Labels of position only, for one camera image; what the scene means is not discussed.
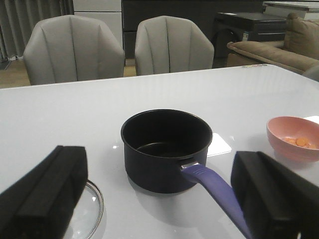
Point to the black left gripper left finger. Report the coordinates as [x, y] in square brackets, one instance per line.
[40, 205]

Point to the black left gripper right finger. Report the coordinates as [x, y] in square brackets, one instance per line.
[276, 202]

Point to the glass lid with blue knob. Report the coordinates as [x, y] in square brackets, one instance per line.
[87, 214]

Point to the orange ham slices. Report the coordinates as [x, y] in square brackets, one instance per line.
[301, 142]

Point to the pink bowl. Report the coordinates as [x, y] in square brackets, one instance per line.
[287, 126]

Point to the dark blue saucepan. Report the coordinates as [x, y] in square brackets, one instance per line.
[166, 150]

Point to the beige sofa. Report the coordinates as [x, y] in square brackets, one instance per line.
[298, 52]

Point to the left grey upholstered chair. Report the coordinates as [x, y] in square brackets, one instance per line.
[72, 48]

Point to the grey upholstered chair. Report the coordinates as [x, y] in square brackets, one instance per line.
[167, 44]
[72, 48]

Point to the dark appliance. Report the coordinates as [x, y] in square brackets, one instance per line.
[244, 26]

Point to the right grey upholstered chair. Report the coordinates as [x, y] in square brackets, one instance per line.
[167, 44]

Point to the white cabinet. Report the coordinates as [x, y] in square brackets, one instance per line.
[108, 11]

